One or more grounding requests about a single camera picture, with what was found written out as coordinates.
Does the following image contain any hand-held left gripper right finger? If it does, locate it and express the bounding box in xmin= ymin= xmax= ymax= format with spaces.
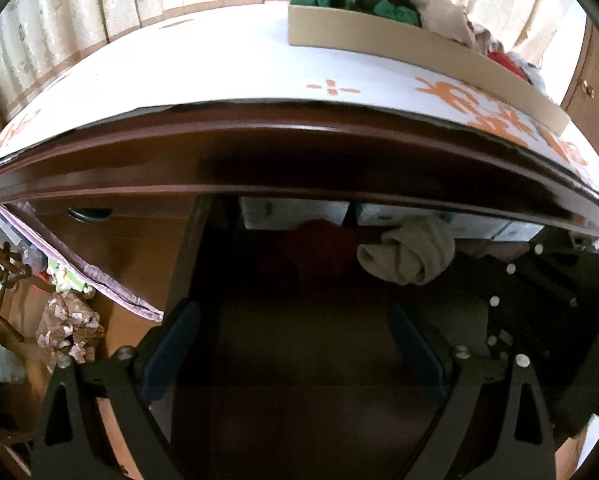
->
xmin=388 ymin=302 xmax=563 ymax=480

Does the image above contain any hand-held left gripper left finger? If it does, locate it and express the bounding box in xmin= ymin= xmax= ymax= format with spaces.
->
xmin=30 ymin=300 xmax=203 ymax=480

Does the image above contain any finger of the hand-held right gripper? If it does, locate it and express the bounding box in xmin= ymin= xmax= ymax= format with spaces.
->
xmin=458 ymin=241 xmax=581 ymax=312
xmin=483 ymin=294 xmax=556 ymax=362

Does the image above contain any cream underwear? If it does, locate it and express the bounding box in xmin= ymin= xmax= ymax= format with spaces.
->
xmin=357 ymin=216 xmax=456 ymax=287

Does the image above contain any grey underwear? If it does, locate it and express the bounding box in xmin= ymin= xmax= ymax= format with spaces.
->
xmin=514 ymin=57 xmax=547 ymax=92

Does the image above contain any dark red underwear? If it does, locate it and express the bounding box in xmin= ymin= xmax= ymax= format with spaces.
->
xmin=487 ymin=50 xmax=530 ymax=81

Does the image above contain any beige ribbed underwear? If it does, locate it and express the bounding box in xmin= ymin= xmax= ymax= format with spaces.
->
xmin=354 ymin=0 xmax=480 ymax=51

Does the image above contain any cardboard box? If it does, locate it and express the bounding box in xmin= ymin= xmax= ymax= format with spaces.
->
xmin=287 ymin=2 xmax=571 ymax=136

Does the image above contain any closed wooden drawer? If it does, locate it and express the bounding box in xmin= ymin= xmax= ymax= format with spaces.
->
xmin=34 ymin=200 xmax=200 ymax=331

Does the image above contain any dark round drawer knob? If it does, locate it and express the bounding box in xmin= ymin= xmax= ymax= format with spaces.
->
xmin=68 ymin=207 xmax=109 ymax=223

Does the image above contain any pink quilted mat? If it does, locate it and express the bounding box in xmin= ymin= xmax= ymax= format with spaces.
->
xmin=0 ymin=200 xmax=165 ymax=323

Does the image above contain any brown flaked lump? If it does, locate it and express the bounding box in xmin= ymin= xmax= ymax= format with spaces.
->
xmin=34 ymin=290 xmax=105 ymax=363

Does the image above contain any colourful cloth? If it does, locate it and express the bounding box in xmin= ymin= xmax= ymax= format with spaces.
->
xmin=47 ymin=257 xmax=93 ymax=293

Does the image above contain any wooden door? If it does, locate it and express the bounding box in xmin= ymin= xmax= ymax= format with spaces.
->
xmin=562 ymin=15 xmax=599 ymax=161

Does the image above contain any brass rack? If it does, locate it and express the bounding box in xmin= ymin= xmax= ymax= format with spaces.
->
xmin=0 ymin=232 xmax=55 ymax=331

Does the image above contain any white orange-print tablecloth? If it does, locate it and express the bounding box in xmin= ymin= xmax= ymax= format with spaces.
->
xmin=0 ymin=2 xmax=599 ymax=241

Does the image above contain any cream patterned curtain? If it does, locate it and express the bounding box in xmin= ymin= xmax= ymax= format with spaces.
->
xmin=0 ymin=0 xmax=587 ymax=161

